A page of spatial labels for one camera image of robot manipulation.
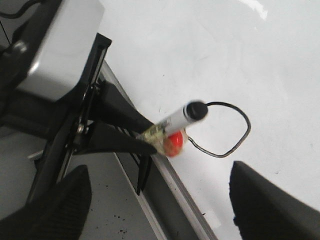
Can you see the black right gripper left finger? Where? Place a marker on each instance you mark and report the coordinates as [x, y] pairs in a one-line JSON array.
[[59, 214]]

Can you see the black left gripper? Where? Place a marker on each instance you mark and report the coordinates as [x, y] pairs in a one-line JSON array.
[[61, 121]]

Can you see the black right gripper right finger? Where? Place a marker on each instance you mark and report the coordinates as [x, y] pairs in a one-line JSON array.
[[262, 211]]

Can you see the white black whiteboard marker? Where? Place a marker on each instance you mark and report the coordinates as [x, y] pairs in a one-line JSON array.
[[190, 113]]

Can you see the red magnet taped to marker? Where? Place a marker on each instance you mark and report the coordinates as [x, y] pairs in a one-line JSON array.
[[173, 144]]

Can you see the white whiteboard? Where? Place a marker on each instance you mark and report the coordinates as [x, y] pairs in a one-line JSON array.
[[262, 56]]

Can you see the silver camera box on gripper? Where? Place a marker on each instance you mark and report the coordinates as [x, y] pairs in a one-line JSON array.
[[63, 53]]

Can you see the grey aluminium whiteboard tray rail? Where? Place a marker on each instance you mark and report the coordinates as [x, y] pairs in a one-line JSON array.
[[163, 210]]

